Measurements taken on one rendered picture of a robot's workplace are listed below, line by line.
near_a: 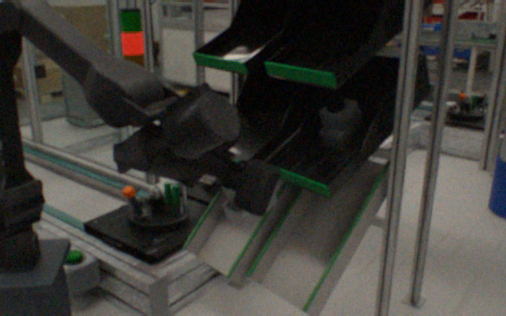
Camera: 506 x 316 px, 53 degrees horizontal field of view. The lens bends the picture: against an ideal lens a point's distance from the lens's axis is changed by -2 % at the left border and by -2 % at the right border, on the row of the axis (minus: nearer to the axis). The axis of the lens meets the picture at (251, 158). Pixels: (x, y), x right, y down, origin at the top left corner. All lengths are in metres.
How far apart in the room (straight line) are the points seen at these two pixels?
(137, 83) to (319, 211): 0.44
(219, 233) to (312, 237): 0.19
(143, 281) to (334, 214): 0.37
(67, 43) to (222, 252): 0.49
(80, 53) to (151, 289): 0.51
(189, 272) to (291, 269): 0.25
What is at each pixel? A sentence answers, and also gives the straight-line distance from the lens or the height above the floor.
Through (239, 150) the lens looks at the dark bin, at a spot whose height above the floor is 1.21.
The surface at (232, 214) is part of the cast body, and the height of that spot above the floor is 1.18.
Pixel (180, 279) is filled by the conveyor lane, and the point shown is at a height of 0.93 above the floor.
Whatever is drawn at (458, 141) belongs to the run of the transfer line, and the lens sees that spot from 2.01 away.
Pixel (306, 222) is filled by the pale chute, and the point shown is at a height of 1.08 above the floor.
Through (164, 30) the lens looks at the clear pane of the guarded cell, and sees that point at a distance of 2.54.
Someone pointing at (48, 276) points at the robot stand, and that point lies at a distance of 0.85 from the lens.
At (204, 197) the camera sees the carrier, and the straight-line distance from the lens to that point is 1.27.
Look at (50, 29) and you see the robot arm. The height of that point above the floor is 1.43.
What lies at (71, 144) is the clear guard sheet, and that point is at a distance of 1.68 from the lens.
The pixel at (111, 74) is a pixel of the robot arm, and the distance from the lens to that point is 0.58.
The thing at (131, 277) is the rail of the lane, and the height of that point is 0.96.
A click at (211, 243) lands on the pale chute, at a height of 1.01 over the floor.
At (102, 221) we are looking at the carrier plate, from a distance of 1.20.
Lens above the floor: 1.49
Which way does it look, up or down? 20 degrees down
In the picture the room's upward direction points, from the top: straight up
